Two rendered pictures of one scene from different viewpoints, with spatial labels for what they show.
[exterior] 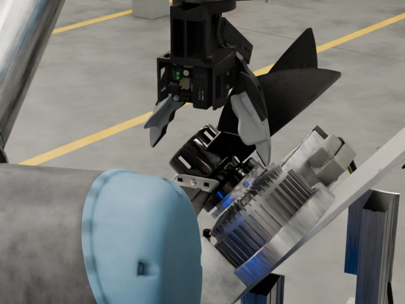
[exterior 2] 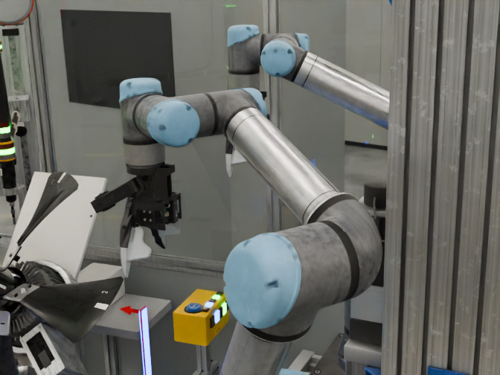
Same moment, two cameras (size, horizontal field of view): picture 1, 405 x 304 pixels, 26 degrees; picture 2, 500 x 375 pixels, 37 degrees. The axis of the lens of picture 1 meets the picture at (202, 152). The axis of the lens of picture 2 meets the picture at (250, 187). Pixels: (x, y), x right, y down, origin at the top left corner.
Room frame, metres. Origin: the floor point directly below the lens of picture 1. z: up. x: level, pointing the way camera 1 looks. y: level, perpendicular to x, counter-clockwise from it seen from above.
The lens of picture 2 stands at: (1.02, 1.78, 1.98)
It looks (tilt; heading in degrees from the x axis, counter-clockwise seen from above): 17 degrees down; 268
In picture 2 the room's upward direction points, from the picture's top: 2 degrees counter-clockwise
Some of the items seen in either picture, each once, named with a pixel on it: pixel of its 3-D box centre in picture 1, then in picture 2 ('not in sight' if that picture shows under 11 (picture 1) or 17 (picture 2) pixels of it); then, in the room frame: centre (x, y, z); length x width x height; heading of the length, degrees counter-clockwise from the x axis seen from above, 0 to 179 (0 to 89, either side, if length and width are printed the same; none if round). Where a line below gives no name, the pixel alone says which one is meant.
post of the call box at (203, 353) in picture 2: not in sight; (203, 350); (1.10, -0.11, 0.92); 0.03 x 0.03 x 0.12; 67
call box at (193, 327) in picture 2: not in sight; (202, 318); (1.10, -0.11, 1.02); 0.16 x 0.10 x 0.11; 67
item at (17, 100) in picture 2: not in sight; (18, 108); (1.67, -0.60, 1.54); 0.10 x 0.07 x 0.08; 102
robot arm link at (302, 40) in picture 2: not in sight; (284, 50); (0.87, 0.03, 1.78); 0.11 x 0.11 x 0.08; 79
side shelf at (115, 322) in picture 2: not in sight; (109, 312); (1.43, -0.53, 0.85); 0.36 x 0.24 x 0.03; 157
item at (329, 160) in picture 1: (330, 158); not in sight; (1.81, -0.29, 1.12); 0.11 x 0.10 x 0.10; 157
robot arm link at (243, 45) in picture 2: not in sight; (244, 49); (0.96, 0.00, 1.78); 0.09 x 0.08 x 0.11; 169
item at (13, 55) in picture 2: not in sight; (21, 124); (1.68, -0.65, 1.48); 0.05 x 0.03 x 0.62; 12
